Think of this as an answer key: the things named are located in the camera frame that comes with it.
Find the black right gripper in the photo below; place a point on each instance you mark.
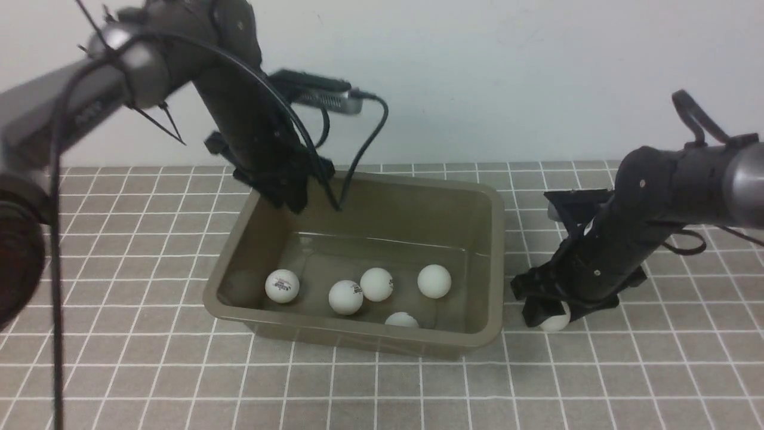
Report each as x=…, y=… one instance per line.
x=546, y=296

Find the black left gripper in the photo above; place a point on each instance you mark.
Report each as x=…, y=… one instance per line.
x=268, y=158

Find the white ping-pong ball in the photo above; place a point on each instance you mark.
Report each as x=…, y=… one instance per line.
x=555, y=323
x=377, y=284
x=434, y=281

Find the white ball with logo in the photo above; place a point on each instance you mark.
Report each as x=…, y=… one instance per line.
x=282, y=286

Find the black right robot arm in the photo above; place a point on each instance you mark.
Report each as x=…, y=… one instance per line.
x=657, y=193

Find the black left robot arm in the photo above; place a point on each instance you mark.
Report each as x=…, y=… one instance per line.
x=138, y=60

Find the brown plastic bin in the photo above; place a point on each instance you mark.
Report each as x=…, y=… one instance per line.
x=397, y=223

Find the grey checked table mat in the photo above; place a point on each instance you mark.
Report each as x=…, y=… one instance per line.
x=683, y=351

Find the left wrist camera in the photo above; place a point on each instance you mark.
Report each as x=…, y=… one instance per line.
x=334, y=95

